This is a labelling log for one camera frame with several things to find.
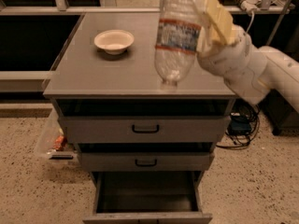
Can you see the grey top drawer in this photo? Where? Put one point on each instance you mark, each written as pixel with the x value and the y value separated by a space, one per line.
pixel 81 130

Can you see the grey open bottom drawer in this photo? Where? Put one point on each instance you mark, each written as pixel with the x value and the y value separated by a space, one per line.
pixel 147 198

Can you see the clear plastic water bottle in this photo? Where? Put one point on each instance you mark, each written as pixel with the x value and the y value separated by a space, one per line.
pixel 179 28

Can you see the grey middle drawer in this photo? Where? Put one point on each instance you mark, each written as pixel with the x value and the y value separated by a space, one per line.
pixel 145 162

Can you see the blue box with black cables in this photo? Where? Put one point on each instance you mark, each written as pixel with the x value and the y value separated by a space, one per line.
pixel 244 125

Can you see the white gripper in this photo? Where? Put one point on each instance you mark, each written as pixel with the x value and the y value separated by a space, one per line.
pixel 224 57

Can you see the white power strip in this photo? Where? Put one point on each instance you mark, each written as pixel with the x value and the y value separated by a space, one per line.
pixel 248 5

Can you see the grey drawer cabinet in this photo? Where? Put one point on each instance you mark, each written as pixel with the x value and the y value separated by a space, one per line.
pixel 90 83

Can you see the red item in bin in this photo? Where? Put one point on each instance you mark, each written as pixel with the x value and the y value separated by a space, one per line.
pixel 60 143

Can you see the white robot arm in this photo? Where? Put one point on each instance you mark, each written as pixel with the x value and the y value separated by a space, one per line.
pixel 281 74

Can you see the clear plastic storage bin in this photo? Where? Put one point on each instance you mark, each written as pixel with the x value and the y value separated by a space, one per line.
pixel 44 145

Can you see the white paper bowl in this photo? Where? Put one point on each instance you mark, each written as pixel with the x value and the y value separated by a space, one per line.
pixel 114 42

